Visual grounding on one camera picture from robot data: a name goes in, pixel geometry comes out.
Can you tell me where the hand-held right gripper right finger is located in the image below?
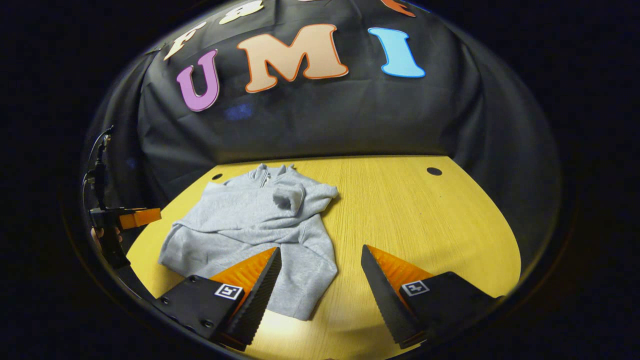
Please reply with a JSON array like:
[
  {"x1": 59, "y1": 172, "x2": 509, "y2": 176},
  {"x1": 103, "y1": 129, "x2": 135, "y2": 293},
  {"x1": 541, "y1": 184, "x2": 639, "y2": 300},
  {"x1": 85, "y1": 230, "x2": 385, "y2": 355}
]
[{"x1": 361, "y1": 244, "x2": 503, "y2": 350}]

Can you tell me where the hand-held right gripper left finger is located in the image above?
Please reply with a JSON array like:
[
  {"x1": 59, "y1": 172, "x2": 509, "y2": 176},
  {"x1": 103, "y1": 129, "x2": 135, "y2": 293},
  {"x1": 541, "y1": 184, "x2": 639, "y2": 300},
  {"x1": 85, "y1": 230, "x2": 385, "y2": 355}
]
[{"x1": 152, "y1": 246, "x2": 283, "y2": 352}]

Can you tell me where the grey sweatshirt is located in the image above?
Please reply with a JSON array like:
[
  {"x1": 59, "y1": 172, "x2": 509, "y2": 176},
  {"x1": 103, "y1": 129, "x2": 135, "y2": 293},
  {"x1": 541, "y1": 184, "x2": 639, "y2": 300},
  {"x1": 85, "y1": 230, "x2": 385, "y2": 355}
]
[{"x1": 158, "y1": 163, "x2": 340, "y2": 321}]

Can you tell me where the black backdrop cloth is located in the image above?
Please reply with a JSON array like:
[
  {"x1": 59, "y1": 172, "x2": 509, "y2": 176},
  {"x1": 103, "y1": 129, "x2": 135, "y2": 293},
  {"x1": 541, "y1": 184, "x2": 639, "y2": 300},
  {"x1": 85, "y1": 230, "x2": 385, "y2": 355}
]
[{"x1": 82, "y1": 0, "x2": 563, "y2": 261}]

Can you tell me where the black cable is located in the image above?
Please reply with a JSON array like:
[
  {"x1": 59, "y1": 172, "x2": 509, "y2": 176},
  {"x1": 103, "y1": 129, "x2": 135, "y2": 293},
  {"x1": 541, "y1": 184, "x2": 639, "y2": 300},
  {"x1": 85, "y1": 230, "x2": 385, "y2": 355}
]
[{"x1": 81, "y1": 126, "x2": 115, "y2": 211}]

